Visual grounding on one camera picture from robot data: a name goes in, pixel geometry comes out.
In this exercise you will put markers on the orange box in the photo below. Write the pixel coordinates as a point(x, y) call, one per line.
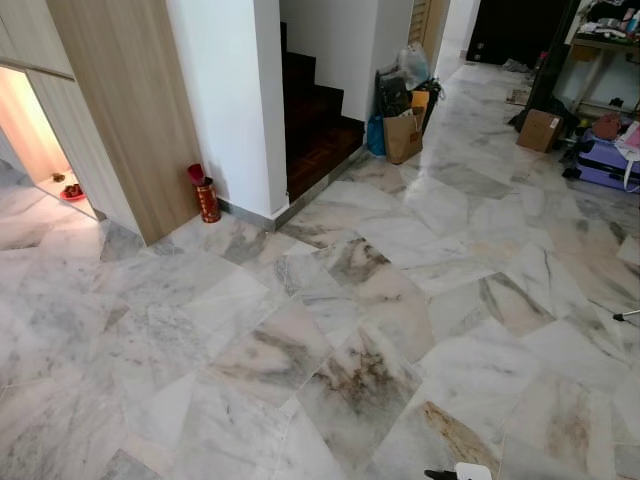
point(421, 99)

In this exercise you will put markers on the brown paper bag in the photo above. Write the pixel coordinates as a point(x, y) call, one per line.
point(403, 140)

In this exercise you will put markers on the brown round bag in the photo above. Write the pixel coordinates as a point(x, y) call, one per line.
point(606, 127)

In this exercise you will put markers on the dark wooden staircase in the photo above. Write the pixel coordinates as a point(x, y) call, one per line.
point(315, 130)

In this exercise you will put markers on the light wooden cabinet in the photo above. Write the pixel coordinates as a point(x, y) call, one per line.
point(120, 100)

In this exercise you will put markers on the printed paper sheet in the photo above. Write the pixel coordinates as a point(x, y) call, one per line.
point(518, 96)

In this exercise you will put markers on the cluttered table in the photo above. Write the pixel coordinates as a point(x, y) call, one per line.
point(605, 45)

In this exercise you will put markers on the blue bag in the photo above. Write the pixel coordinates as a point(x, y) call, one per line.
point(374, 138)

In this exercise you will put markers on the purple suitcase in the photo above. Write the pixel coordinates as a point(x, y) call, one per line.
point(600, 165)

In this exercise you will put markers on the plain cardboard box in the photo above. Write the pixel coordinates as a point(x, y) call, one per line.
point(540, 130)

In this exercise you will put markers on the red cylindrical tin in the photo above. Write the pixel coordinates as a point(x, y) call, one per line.
point(207, 200)

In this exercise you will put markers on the grey metal pole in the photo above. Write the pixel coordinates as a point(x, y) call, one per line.
point(628, 315)

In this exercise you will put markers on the white pink tote bag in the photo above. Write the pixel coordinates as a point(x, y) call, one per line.
point(630, 140)

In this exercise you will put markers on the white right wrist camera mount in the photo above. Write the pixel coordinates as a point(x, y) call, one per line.
point(473, 472)

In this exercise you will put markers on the small red dish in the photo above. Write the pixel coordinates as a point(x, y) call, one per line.
point(72, 194)

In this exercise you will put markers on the white plastic bag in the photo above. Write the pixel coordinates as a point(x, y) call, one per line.
point(414, 66)

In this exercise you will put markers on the black bag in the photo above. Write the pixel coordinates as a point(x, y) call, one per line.
point(392, 95)

